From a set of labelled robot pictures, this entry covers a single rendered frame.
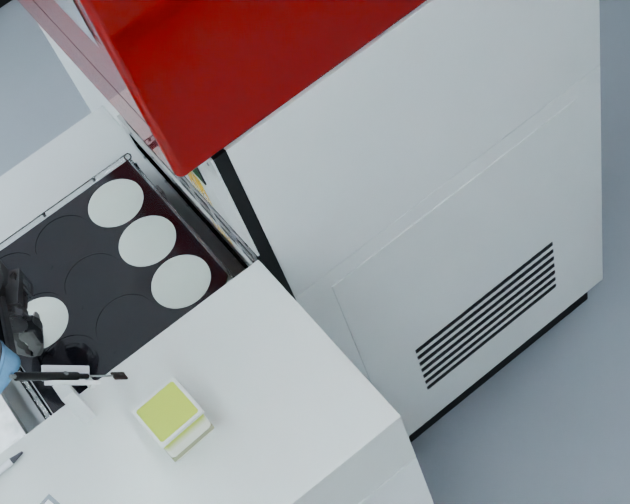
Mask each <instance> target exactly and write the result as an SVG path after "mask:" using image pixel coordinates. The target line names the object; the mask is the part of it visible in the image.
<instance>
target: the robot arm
mask: <svg viewBox="0 0 630 504"><path fill-rule="evenodd" d="M15 273H16V274H17V275H16V274H15ZM23 277H24V279H25V280H26V281H27V282H28V283H29V290H28V288H27V287H26V285H25V284H24V283H23ZM28 294H29V296H30V297H31V298H33V294H34V285H33V284H32V282H31V281H30V280H29V279H28V278H27V276H26V275H25V274H24V273H23V272H22V270H21V269H20V268H18V269H13V270H8V269H7V267H6V266H5V265H4V264H3V263H2V262H1V260H0V394H1V393H2V392H3V390H4V389H5V388H6V387H7V385H8V384H9V383H10V381H11V380H12V379H9V375H10V374H14V373H15V372H18V371H19V369H20V365H21V360H20V358H19V356H18V355H22V356H26V357H36V356H41V354H42V353H43V351H44V336H43V325H42V322H41V320H40V316H39V314H38V313H37V312H36V311H35V312H34V313H33V315H29V314H28V311H27V309H28V297H27V296H28ZM25 343H26V344H27V345H26V344H25ZM17 354H18V355H17Z"/></svg>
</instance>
